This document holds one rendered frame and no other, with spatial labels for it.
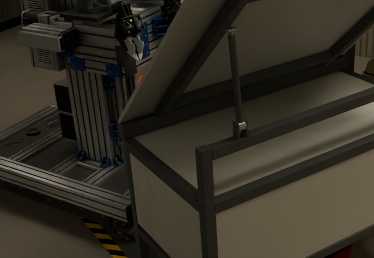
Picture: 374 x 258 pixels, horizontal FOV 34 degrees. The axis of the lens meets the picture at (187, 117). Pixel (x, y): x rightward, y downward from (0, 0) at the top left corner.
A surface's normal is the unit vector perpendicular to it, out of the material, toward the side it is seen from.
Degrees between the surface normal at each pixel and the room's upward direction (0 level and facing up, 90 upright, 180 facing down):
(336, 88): 0
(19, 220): 0
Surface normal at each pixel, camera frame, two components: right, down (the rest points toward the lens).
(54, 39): -0.54, 0.40
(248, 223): 0.51, 0.34
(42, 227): -0.07, -0.90
